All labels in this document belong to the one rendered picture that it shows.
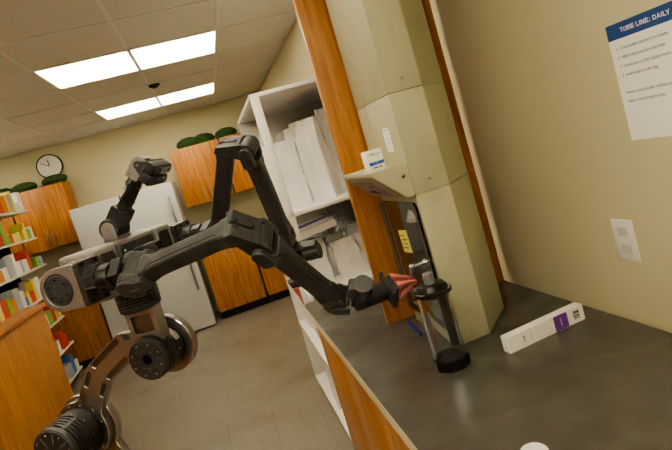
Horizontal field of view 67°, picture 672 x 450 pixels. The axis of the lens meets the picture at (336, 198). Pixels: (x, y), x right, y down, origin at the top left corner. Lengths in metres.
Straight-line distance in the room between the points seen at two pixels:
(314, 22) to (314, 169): 1.05
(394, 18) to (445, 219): 0.60
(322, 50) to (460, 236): 0.80
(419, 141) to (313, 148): 1.27
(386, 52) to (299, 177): 1.42
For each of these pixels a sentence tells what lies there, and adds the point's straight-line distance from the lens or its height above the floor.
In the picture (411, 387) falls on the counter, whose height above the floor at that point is 0.94.
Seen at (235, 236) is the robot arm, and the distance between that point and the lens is 1.21.
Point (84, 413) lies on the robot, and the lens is 2.19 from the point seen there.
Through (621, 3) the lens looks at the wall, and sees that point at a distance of 1.38.
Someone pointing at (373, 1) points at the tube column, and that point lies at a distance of 1.55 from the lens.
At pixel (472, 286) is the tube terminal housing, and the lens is 1.61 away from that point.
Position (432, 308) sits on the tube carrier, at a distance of 1.42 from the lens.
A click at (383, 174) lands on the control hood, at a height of 1.50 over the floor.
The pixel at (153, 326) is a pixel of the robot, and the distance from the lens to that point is 1.80.
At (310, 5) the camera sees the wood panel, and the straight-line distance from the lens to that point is 1.89.
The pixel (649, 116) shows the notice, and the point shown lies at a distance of 1.38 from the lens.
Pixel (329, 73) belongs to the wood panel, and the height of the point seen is 1.86.
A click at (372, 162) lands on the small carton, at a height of 1.53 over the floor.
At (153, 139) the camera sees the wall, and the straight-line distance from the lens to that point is 7.01.
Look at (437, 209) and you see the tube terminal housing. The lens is 1.53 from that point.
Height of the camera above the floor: 1.60
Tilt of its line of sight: 5 degrees down
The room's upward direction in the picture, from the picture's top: 16 degrees counter-clockwise
